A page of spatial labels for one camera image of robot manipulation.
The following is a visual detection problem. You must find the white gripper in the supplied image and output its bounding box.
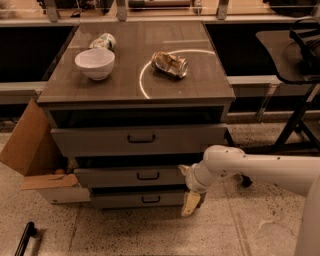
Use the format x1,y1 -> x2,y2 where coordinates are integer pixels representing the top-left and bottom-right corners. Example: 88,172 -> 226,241
178,163 -> 209,217

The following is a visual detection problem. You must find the grey drawer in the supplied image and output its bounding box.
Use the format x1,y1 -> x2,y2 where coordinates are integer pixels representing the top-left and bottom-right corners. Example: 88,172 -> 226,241
74,166 -> 185,188
90,190 -> 184,209
51,124 -> 226,157

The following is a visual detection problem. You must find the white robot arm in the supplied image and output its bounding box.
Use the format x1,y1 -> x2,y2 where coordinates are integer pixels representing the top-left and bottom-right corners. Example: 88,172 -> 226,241
179,145 -> 320,256

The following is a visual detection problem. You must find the grey bottom drawer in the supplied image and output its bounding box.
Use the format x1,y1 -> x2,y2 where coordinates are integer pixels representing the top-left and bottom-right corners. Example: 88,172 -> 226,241
90,190 -> 184,209

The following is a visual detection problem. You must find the grey top drawer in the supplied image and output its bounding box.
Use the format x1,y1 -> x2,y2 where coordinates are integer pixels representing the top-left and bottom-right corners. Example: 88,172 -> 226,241
51,124 -> 226,157

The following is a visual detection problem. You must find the grey drawer cabinet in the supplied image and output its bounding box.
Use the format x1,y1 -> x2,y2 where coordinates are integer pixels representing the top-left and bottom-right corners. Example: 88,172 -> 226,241
37,22 -> 235,197

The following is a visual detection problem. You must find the crushed metal can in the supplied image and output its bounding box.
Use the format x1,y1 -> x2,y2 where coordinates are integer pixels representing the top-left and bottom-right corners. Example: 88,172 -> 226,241
151,51 -> 188,79

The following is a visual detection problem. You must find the white ceramic bowl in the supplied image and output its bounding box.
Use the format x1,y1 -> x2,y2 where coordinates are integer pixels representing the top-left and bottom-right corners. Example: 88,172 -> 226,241
75,48 -> 115,81

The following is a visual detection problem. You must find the brown cardboard box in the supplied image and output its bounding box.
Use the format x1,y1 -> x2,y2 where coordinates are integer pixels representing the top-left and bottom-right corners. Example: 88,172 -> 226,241
0,99 -> 90,204

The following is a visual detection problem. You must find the black bar on floor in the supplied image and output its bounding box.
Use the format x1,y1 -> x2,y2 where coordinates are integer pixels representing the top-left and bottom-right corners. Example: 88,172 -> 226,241
14,222 -> 37,256

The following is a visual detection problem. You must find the black side table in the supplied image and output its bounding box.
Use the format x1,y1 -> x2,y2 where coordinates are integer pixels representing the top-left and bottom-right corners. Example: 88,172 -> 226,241
223,29 -> 320,188

